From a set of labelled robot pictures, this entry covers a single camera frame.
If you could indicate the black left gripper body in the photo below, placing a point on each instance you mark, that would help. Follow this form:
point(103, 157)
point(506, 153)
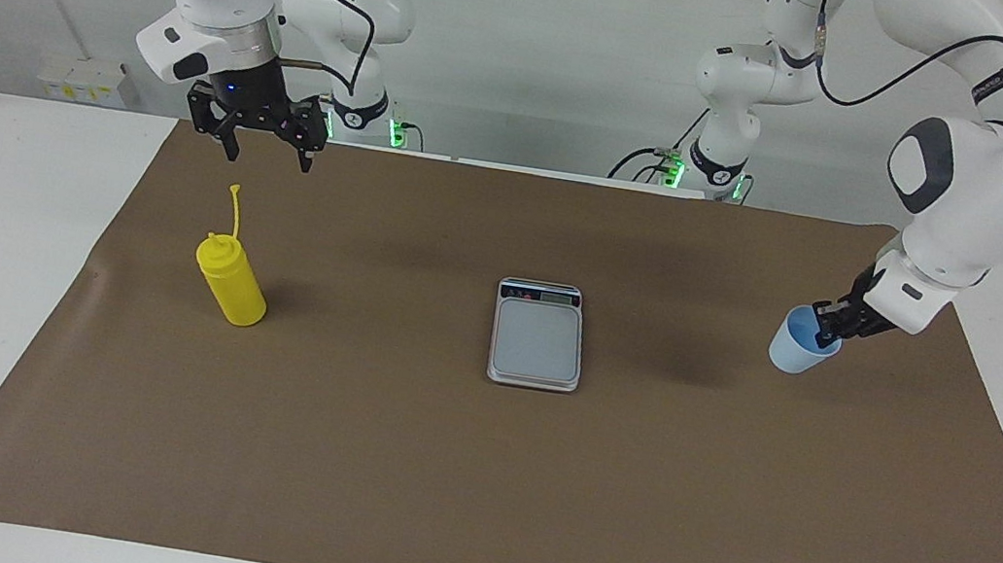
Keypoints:
point(866, 308)

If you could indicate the brown table mat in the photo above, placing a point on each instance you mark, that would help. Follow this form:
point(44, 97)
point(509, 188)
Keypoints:
point(436, 469)

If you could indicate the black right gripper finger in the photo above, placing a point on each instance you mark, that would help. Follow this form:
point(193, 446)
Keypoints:
point(311, 132)
point(204, 107)

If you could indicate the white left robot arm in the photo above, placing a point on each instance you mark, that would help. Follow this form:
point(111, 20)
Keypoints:
point(963, 209)

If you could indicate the yellow squeeze seasoning bottle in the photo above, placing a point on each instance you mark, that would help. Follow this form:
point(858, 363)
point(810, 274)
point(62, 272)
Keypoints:
point(235, 288)

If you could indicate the silver digital kitchen scale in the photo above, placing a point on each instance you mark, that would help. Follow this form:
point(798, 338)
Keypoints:
point(537, 341)

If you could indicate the white wall socket box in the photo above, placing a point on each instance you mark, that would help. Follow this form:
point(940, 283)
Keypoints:
point(78, 80)

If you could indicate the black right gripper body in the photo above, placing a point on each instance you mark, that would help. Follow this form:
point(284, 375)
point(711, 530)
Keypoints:
point(249, 89)

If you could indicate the light blue plastic cup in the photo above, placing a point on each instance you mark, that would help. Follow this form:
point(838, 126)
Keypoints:
point(791, 352)

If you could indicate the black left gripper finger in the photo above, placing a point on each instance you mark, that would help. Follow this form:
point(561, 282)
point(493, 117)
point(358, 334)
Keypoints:
point(824, 332)
point(848, 328)

